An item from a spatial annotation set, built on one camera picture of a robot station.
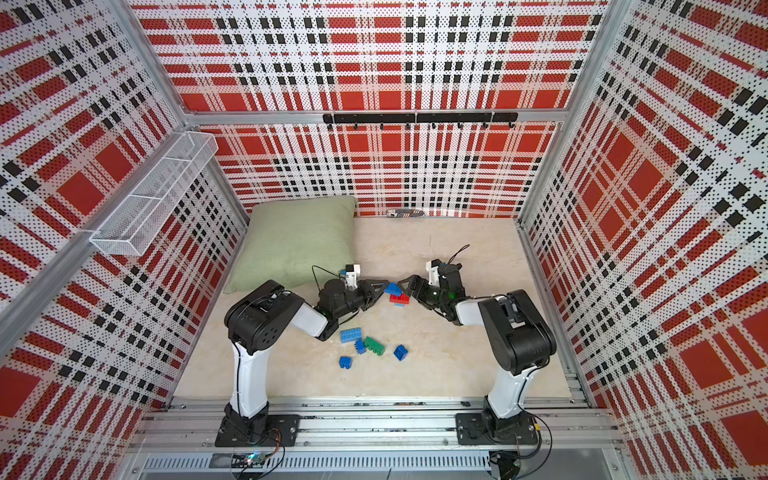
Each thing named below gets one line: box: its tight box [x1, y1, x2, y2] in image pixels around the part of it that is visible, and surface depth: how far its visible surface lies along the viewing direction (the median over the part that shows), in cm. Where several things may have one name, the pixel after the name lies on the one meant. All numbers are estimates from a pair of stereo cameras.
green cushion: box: [224, 196, 356, 294], surface depth 98 cm
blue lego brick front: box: [339, 356, 353, 369], surface depth 86 cm
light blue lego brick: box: [340, 327, 363, 343], surface depth 90 cm
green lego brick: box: [364, 336, 385, 356], surface depth 88 cm
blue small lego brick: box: [393, 344, 409, 361], surface depth 87 cm
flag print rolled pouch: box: [387, 208, 425, 219], surface depth 125 cm
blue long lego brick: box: [384, 282, 402, 297], surface depth 94 cm
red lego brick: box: [389, 293, 410, 305], surface depth 96 cm
